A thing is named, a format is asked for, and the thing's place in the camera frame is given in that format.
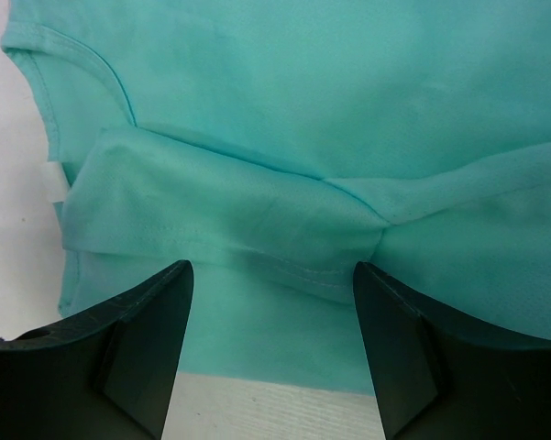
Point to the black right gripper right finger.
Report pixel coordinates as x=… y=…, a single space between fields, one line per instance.
x=439 y=373

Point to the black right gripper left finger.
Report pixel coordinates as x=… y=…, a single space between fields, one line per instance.
x=104 y=373

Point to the teal t-shirt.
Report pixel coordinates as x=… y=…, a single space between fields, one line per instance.
x=276 y=144

